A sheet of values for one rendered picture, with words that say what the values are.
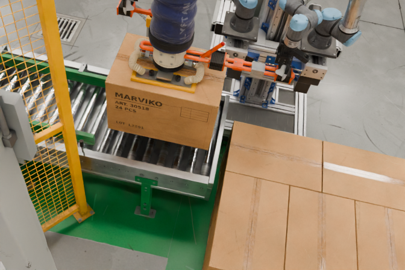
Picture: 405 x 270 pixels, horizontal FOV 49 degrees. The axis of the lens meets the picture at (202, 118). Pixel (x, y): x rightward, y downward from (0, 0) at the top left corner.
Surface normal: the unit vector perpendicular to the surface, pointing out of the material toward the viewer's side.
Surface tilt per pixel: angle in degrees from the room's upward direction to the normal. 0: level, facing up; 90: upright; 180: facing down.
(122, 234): 0
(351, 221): 0
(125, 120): 90
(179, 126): 90
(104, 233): 0
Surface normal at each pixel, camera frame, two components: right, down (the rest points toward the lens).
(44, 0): 0.66, 0.64
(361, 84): 0.13, -0.61
